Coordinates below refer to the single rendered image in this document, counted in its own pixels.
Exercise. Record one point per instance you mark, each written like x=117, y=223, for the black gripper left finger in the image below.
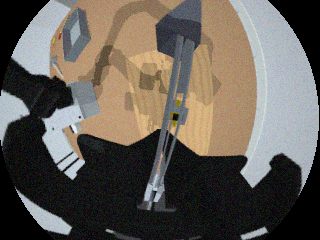
x=135, y=161

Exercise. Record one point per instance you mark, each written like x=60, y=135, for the grey roasting tin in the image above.
x=75, y=35

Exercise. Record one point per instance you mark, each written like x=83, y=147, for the white cylinder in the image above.
x=76, y=127

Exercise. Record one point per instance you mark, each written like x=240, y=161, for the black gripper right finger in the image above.
x=185, y=168

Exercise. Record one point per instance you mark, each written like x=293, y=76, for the light wooden board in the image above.
x=149, y=75

